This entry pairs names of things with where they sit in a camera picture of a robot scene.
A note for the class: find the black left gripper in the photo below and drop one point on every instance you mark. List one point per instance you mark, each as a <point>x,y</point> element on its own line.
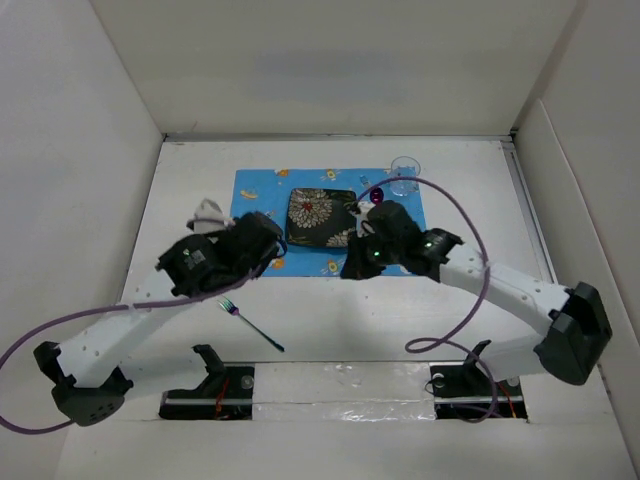
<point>269,259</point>

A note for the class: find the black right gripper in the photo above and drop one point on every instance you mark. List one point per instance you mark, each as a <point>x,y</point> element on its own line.
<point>354,266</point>

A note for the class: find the blue space print placemat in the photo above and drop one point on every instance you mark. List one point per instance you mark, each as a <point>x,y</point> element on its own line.
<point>268,191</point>

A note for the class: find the black floral square plate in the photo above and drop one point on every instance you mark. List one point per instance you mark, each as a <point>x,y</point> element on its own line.
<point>320,218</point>

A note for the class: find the iridescent metal fork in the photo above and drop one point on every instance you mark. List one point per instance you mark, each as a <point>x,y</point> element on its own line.
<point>228,306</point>

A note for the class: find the purple metal spoon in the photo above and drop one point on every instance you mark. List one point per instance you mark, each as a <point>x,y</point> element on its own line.
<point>376,196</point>

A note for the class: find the clear plastic cup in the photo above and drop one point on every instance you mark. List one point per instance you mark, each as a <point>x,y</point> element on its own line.
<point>404,166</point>

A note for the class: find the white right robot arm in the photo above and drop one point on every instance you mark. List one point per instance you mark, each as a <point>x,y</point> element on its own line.
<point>570,326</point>

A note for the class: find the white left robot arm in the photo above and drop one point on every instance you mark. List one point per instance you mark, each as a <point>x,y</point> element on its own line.
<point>95,372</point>

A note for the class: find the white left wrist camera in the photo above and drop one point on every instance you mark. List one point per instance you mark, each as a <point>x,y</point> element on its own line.
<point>208,218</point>

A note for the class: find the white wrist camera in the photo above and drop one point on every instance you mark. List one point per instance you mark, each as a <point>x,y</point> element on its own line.
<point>208,218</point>
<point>360,210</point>

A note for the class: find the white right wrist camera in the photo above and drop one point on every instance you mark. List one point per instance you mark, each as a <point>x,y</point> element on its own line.
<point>360,210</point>

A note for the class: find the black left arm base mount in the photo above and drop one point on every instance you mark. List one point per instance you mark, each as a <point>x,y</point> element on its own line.
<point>225,393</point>

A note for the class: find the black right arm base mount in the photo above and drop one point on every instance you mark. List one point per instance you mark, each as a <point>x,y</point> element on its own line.
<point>461,390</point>

